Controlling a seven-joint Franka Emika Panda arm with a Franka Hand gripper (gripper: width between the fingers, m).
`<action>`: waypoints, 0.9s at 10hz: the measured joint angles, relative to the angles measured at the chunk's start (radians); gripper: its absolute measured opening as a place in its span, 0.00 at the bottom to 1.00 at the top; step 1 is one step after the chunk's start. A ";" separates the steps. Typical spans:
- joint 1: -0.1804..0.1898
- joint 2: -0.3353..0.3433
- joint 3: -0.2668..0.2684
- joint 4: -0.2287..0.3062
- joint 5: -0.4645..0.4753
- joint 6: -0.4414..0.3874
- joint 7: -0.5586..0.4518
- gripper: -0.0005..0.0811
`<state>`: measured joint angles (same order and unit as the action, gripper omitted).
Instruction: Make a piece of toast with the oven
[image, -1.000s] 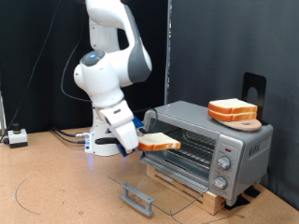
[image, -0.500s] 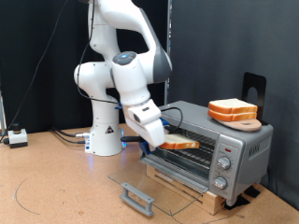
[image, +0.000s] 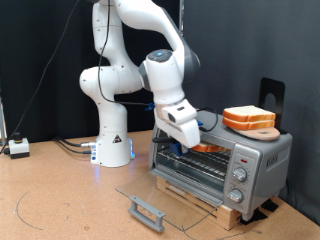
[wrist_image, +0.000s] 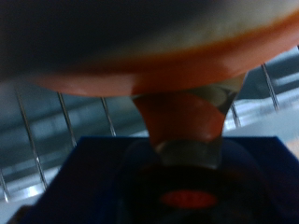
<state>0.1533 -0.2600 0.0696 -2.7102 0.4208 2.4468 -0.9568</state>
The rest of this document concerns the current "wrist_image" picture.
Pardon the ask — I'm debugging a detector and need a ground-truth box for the silver toaster oven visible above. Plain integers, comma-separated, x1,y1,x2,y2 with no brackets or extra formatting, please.
0,43,299,206

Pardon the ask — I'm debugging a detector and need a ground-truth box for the blue spatula grip block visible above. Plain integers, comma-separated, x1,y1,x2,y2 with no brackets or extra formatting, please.
18,134,299,224

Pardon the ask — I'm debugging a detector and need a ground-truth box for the oven wire rack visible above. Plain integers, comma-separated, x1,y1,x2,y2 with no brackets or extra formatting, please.
0,62,299,203

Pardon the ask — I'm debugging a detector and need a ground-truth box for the white bread slice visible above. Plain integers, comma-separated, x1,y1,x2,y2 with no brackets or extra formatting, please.
0,0,299,98

